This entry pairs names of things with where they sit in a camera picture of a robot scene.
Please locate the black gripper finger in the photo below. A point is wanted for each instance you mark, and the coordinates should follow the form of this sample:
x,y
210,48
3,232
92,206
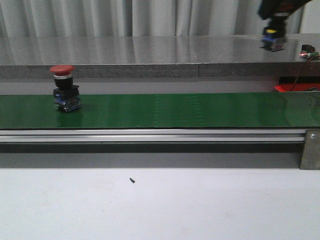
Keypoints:
x,y
292,5
267,8

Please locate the red mushroom push button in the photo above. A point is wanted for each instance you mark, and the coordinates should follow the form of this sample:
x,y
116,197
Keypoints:
x,y
66,95
274,34

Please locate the small green circuit board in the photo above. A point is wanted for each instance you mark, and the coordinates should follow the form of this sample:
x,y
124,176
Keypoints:
x,y
308,51

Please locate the grey stone counter shelf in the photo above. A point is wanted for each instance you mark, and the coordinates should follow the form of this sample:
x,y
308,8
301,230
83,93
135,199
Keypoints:
x,y
138,57

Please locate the red plastic tray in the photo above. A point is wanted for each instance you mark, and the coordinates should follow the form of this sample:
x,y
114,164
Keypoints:
x,y
299,87

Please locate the green conveyor belt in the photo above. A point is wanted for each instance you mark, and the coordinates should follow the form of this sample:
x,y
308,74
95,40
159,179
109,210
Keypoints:
x,y
182,110

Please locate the grey pleated curtain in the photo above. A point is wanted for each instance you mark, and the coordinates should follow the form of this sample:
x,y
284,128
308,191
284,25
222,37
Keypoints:
x,y
129,18

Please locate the steel conveyor support bracket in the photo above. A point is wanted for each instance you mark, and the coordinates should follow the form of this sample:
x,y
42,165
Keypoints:
x,y
311,151

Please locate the aluminium conveyor side rail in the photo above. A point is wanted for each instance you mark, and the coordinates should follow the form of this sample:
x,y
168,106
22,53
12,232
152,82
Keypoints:
x,y
152,135

